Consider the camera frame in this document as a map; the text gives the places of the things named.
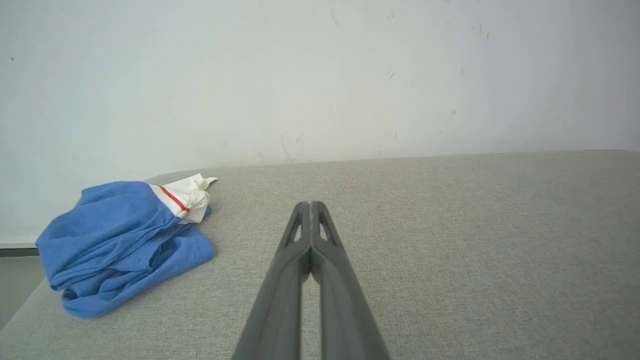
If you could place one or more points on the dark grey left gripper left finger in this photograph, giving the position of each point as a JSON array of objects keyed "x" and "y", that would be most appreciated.
[{"x": 280, "y": 300}]

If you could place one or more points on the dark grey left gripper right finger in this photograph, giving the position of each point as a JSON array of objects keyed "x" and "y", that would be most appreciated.
[{"x": 345, "y": 310}]

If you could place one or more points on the blue garment with white red trim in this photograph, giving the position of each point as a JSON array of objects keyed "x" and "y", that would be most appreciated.
[{"x": 115, "y": 240}]

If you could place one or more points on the white and black wall baseboard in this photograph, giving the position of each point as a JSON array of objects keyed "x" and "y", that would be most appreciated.
[{"x": 17, "y": 250}]

